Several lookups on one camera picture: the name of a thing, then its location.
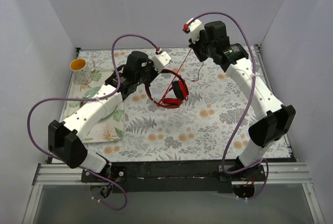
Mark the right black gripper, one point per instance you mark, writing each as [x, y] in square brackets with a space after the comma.
[197, 51]

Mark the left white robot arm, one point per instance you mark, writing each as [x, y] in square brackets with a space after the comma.
[65, 138]

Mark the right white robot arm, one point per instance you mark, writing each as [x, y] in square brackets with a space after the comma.
[273, 117]

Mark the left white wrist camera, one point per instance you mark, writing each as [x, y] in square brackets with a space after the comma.
[161, 60]

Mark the floral mug yellow inside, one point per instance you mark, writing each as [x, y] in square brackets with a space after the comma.
[82, 70]

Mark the aluminium frame rail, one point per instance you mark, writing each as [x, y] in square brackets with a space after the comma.
[175, 192]

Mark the green ceramic plate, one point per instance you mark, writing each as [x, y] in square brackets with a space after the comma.
[107, 101]

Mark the floral rectangular tray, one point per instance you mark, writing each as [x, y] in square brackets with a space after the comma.
[109, 125]

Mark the floral tablecloth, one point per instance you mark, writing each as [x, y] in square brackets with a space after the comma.
[206, 126]

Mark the red headphones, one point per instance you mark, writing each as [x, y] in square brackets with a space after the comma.
[178, 87]

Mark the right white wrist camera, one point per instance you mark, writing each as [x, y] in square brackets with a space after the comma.
[193, 28]

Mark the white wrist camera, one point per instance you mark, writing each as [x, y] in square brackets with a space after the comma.
[193, 28]
[161, 60]

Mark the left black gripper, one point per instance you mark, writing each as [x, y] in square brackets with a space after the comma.
[150, 76]

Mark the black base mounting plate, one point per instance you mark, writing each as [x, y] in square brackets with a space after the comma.
[169, 176]

